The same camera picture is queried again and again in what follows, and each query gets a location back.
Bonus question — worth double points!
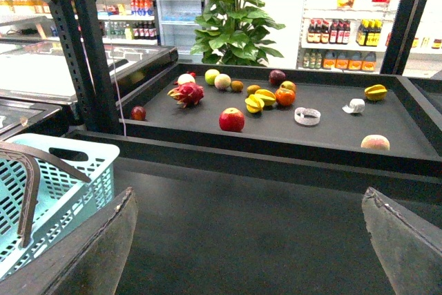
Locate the pale peach round fruit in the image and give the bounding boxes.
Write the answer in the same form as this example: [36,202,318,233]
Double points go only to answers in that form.
[214,73,231,90]

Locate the red yellow small apple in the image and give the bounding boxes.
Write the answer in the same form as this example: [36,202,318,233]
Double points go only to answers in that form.
[280,81,297,93]

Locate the yellow starfruit far right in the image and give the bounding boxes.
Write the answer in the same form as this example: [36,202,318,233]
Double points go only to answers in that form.
[364,84,387,102]

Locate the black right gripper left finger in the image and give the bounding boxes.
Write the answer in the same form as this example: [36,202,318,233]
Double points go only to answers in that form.
[1,187,138,294]

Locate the white hanging cable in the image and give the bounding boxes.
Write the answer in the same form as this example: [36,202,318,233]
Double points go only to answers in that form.
[97,0,128,138]

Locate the yellow starfruit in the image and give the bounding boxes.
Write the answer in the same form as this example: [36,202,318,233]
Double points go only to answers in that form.
[244,94,265,113]
[364,84,387,102]
[254,88,276,107]

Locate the black display tray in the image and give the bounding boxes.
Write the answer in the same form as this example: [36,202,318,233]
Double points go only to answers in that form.
[122,64,441,178]

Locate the orange persimmon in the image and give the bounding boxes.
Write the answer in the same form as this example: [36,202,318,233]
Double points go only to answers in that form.
[275,88,296,107]

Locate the white foam net crumpled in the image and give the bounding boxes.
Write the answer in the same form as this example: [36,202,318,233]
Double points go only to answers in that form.
[342,98,365,114]

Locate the green apple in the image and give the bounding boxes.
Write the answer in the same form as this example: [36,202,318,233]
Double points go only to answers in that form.
[204,68,220,86]

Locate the white foam net ring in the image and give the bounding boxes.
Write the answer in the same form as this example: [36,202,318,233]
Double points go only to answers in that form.
[294,106,322,126]

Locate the brown kiwi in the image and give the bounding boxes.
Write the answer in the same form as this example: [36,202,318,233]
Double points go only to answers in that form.
[247,84,261,95]
[231,80,244,93]

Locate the left store shelf drinks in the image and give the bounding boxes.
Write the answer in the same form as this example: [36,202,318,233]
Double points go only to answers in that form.
[1,0,155,43]

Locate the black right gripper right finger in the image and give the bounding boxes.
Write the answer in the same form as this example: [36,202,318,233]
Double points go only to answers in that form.
[362,187,441,294]

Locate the chest freezer glass top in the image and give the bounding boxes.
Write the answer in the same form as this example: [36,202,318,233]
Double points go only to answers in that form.
[0,39,179,104]

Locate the purple passion fruit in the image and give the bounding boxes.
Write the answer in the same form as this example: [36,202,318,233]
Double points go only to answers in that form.
[269,69,286,86]

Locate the pink dragon fruit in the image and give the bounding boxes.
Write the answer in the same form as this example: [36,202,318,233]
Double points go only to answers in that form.
[167,82,204,108]

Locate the black metal frame post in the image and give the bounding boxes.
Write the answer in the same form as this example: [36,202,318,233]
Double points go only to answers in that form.
[44,0,121,134]

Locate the black right frame post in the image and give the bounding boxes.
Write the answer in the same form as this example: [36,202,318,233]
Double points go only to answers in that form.
[380,0,427,75]

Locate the green potted plant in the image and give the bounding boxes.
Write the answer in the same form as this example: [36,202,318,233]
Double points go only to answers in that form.
[190,0,285,67]

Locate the light blue plastic basket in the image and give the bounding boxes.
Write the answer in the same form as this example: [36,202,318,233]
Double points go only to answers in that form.
[1,133,119,278]

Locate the yellow starfruit behind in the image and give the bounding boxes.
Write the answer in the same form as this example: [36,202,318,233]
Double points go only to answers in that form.
[254,88,276,107]

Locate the white shelf with bottles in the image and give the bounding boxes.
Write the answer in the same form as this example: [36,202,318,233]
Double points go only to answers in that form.
[296,0,442,75]

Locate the brown kiwi right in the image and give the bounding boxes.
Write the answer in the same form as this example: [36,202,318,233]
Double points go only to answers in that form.
[247,84,261,95]

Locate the dark red plum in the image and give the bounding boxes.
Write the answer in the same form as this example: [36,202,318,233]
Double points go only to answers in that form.
[131,106,146,121]

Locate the pale pink peach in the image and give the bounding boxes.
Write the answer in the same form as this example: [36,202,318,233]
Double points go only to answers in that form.
[361,134,390,151]

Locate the glass door refrigerator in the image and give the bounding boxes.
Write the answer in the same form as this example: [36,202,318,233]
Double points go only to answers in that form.
[156,0,204,63]

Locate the yellow starfruit front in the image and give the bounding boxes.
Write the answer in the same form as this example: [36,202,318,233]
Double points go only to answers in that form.
[244,94,265,113]

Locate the brown kiwi left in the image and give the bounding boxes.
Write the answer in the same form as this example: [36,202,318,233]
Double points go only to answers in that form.
[231,80,244,93]

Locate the white dragon fruit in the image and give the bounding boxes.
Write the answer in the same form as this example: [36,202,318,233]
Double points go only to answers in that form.
[173,72,196,86]

